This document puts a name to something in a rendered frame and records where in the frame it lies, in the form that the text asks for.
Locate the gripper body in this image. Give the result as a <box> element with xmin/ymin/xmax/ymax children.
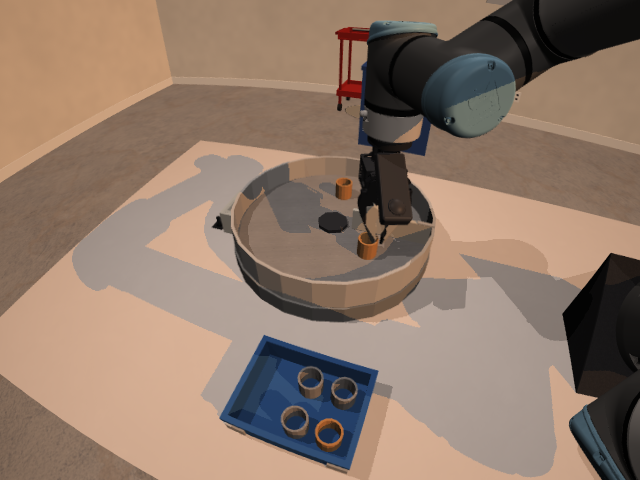
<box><xmin>359</xmin><ymin>137</ymin><xmax>412</xmax><ymax>206</ymax></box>

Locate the blue open crate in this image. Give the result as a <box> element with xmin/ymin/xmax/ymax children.
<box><xmin>219</xmin><ymin>335</ymin><xmax>378</xmax><ymax>474</ymax></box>

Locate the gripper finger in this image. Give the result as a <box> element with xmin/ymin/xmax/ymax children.
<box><xmin>358</xmin><ymin>189</ymin><xmax>379</xmax><ymax>244</ymax></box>
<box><xmin>379</xmin><ymin>188</ymin><xmax>413</xmax><ymax>245</ymax></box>

